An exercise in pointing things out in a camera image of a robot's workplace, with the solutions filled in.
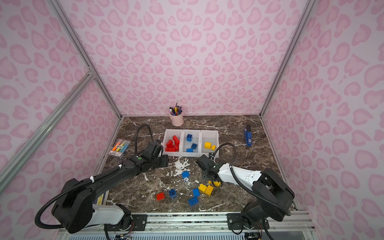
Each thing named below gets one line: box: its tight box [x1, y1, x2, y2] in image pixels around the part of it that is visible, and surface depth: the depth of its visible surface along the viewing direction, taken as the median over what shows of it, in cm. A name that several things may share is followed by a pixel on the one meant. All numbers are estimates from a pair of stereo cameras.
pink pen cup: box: [169, 100, 185, 127], surface depth 109 cm
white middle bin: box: [182, 129, 201, 158], surface depth 103 cm
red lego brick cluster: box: [165, 135, 180, 152], surface depth 102 cm
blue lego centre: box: [181, 171, 190, 179], surface depth 92 cm
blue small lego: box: [192, 188, 201, 197], surface depth 84 cm
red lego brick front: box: [156, 192, 166, 201], surface depth 84 cm
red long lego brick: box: [172, 135, 180, 147], surface depth 101 cm
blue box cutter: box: [244, 124, 253, 147], surface depth 106 cm
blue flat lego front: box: [188, 196, 200, 207], surface depth 81 cm
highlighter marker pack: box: [108, 138, 131, 159], surface depth 102 cm
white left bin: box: [162, 129, 183, 157], surface depth 100 cm
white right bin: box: [200, 130, 220, 158], surface depth 102 cm
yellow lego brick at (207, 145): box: [204, 142, 212, 149], surface depth 101 cm
